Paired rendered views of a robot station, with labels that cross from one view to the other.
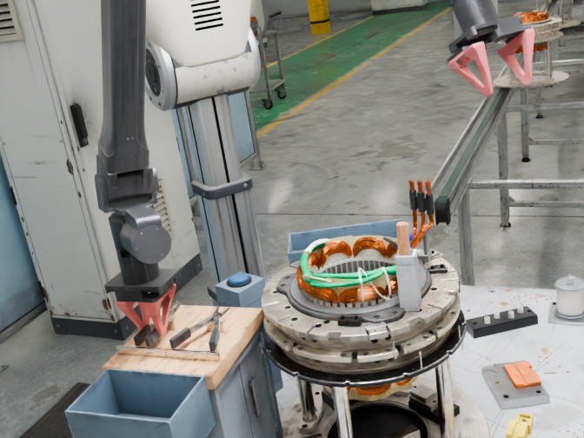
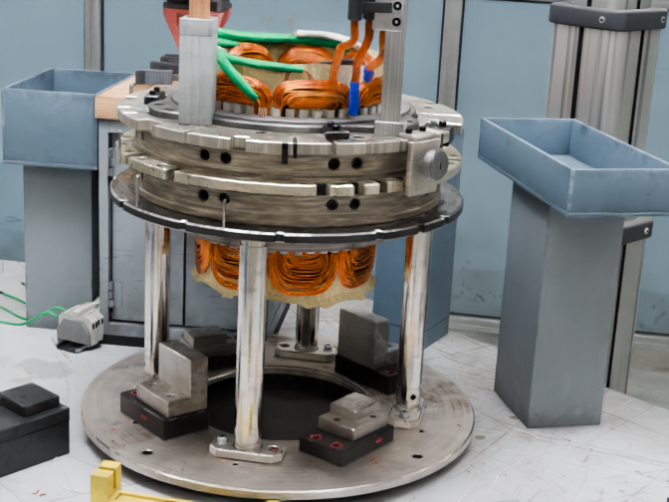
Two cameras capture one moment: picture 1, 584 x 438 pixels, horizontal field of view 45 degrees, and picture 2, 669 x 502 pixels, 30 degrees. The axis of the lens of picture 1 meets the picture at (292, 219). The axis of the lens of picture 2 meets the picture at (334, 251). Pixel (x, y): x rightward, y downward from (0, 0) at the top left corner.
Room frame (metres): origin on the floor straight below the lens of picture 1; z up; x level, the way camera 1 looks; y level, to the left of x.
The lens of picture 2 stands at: (0.73, -1.21, 1.30)
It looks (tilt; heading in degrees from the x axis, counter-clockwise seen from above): 16 degrees down; 73
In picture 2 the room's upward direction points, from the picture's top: 3 degrees clockwise
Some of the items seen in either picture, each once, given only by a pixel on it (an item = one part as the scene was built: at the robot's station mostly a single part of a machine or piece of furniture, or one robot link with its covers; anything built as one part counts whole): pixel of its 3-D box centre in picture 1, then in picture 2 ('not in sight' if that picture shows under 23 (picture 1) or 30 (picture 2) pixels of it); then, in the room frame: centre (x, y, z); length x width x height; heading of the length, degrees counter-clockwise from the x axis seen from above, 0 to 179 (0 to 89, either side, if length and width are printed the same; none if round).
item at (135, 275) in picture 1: (139, 266); not in sight; (1.00, 0.24, 1.20); 0.10 x 0.07 x 0.07; 68
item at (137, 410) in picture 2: not in sight; (163, 409); (0.91, -0.12, 0.81); 0.08 x 0.05 x 0.02; 113
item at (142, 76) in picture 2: (214, 340); (153, 77); (0.93, 0.14, 1.09); 0.04 x 0.01 x 0.02; 172
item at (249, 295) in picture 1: (249, 337); (416, 234); (1.24, 0.12, 0.91); 0.07 x 0.07 x 0.25; 44
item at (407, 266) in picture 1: (409, 280); (199, 70); (0.93, -0.16, 1.14); 0.03 x 0.03 x 0.09; 71
